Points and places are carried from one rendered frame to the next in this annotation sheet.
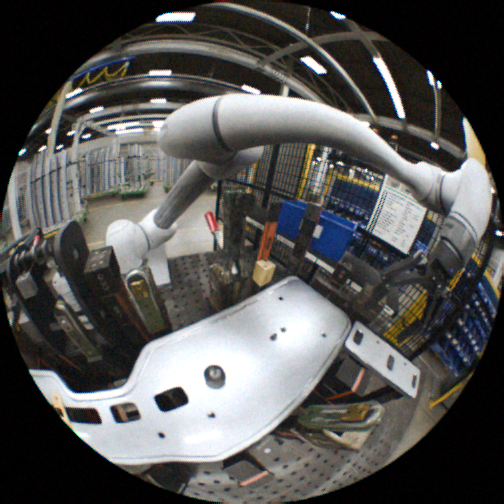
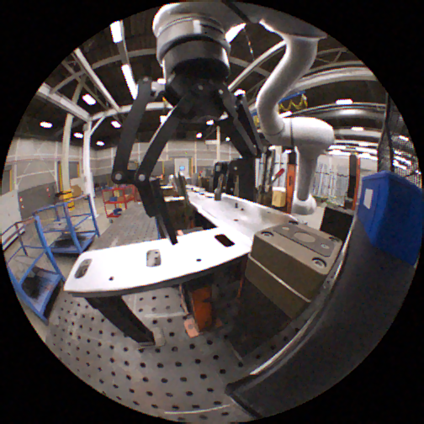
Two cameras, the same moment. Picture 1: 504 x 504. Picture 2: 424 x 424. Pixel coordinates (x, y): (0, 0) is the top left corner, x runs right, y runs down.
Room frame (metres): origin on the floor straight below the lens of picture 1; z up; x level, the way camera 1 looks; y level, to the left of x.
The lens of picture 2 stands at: (0.18, -0.47, 1.11)
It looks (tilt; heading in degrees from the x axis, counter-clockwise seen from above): 18 degrees down; 109
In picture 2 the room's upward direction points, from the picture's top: straight up
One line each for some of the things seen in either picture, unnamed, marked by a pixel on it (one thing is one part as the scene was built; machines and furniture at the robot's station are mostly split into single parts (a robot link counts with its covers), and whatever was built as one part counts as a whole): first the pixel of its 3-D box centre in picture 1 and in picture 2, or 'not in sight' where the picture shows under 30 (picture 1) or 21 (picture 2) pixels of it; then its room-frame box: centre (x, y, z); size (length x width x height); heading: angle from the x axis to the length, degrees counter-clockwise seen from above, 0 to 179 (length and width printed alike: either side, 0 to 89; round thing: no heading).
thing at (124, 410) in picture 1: (159, 414); (203, 221); (-0.07, 0.13, 0.84); 0.12 x 0.05 x 0.29; 46
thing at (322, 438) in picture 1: (300, 430); (174, 246); (-0.05, -0.18, 0.87); 0.12 x 0.09 x 0.35; 46
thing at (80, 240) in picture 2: not in sight; (64, 226); (-2.74, -0.34, 0.47); 1.20 x 0.80 x 0.95; 39
